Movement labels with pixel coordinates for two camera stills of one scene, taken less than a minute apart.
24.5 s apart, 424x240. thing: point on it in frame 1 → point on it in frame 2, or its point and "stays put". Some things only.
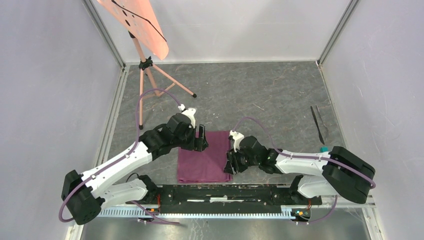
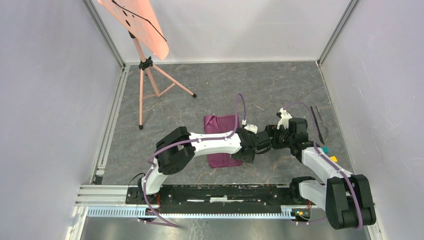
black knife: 320,135 stays put
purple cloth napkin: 208,165 → 218,124
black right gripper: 228,168 → 273,132
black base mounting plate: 224,199 stays put
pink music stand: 137,16 stays put
